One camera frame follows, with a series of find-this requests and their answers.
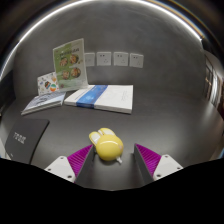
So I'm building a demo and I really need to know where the yellow rabbit-eared computer mouse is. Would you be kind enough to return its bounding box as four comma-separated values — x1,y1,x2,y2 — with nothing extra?
88,127,125,164

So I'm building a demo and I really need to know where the white book with blue band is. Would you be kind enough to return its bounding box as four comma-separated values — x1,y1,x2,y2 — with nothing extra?
63,84,134,115

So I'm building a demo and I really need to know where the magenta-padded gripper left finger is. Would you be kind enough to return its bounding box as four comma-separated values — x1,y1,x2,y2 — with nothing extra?
44,144,98,190

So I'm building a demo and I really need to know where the small white colourful card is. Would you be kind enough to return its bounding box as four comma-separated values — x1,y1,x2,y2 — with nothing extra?
36,71,60,97

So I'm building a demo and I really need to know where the white ceiling light strip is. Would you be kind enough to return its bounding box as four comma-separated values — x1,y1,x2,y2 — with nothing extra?
0,0,205,81

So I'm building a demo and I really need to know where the grey striped magazine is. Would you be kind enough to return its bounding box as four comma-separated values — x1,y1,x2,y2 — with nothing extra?
20,91,67,116

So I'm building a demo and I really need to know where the green food poster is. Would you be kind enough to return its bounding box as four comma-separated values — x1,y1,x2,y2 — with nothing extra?
52,37,89,93

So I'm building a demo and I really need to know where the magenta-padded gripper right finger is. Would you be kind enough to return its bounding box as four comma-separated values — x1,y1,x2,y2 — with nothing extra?
133,143,184,188

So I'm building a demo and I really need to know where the black mouse pad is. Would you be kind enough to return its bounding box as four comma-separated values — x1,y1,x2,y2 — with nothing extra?
4,118,51,165

